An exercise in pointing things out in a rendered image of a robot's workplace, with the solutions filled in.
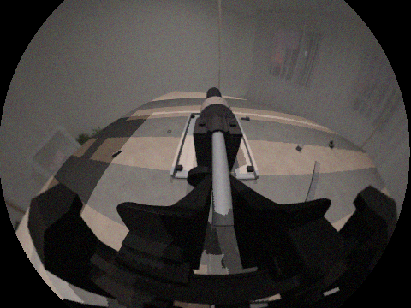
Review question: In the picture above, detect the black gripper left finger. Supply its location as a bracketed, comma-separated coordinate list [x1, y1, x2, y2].
[116, 174, 212, 270]

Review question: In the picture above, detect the grey flat bar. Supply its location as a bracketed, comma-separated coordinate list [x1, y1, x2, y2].
[305, 161, 321, 202]
[249, 301, 267, 308]

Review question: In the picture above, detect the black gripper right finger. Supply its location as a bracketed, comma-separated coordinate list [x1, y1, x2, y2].
[229, 175, 331, 270]

